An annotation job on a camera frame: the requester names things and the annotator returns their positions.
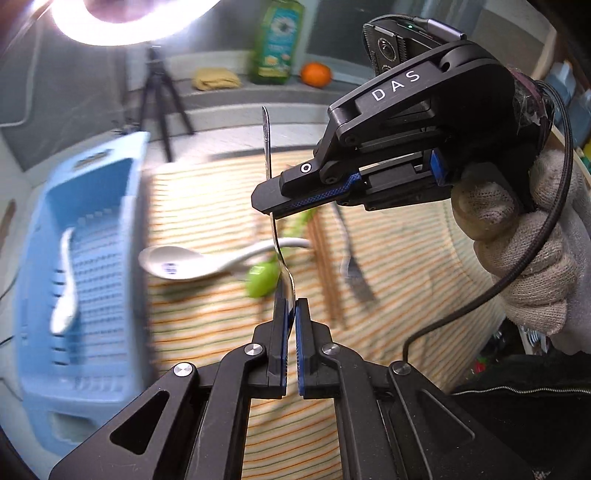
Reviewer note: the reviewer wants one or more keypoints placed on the dark zip jacket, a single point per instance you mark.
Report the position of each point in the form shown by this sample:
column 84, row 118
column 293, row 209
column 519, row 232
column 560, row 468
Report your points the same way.
column 521, row 415

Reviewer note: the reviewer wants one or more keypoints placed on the person's right hand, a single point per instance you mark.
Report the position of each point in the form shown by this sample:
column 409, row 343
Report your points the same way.
column 531, row 258

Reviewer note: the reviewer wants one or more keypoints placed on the yellow sponge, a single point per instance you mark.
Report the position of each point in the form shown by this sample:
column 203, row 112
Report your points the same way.
column 216, row 79

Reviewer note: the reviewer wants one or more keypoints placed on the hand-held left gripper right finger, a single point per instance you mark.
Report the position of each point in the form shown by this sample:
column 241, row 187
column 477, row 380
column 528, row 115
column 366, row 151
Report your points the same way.
column 301, row 332

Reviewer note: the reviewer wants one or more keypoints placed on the light blue plastic basket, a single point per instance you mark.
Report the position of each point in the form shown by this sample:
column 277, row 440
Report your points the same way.
column 106, row 194

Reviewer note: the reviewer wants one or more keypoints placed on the white ceramic spoon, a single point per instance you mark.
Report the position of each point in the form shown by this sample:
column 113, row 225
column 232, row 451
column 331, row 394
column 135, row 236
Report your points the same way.
column 180, row 263
column 64, row 295

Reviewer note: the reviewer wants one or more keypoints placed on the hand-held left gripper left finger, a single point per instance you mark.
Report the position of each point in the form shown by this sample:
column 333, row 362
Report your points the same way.
column 287, row 323

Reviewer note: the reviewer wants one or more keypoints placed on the green plastic spoon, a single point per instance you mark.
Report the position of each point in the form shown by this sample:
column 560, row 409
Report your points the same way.
column 261, row 279

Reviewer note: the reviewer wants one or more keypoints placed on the striped cloth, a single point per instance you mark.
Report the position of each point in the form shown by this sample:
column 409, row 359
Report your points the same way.
column 406, row 286

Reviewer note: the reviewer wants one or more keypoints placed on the black tripod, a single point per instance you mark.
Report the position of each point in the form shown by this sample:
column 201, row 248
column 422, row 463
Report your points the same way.
column 154, row 78

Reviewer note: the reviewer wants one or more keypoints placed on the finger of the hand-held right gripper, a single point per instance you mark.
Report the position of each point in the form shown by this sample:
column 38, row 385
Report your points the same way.
column 272, row 191
column 323, row 194

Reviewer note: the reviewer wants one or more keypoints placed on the green dish soap bottle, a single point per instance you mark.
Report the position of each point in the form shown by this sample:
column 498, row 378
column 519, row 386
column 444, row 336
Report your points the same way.
column 277, row 41

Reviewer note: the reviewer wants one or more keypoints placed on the orange fruit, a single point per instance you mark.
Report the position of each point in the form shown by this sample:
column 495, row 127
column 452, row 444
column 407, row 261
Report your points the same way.
column 316, row 75

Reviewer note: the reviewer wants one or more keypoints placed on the metal spoon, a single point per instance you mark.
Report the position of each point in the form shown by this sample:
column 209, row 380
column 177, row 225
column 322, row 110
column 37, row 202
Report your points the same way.
column 267, row 152

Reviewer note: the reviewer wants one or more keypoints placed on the blue plastic container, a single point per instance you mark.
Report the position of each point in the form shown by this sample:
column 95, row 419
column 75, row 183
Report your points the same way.
column 561, row 87

